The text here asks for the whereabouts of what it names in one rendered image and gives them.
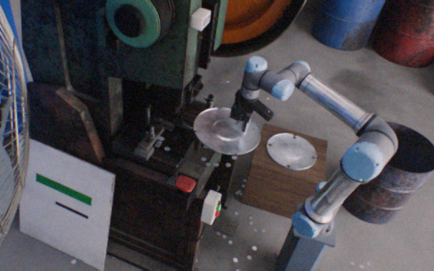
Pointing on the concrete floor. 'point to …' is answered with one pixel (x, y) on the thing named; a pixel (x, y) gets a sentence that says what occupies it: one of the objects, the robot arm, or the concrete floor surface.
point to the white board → (67, 203)
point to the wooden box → (282, 176)
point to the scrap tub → (395, 178)
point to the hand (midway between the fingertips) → (244, 134)
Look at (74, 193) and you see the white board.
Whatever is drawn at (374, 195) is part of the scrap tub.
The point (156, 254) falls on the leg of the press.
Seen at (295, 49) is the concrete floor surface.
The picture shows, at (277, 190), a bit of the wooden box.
